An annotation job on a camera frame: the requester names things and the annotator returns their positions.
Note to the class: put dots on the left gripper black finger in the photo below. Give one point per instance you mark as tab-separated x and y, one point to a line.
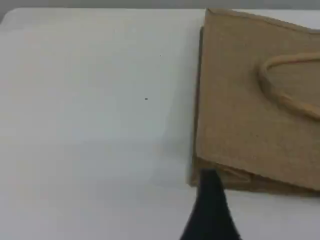
210	212

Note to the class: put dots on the brown jute tote bag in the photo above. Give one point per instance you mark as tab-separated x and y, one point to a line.
250	112

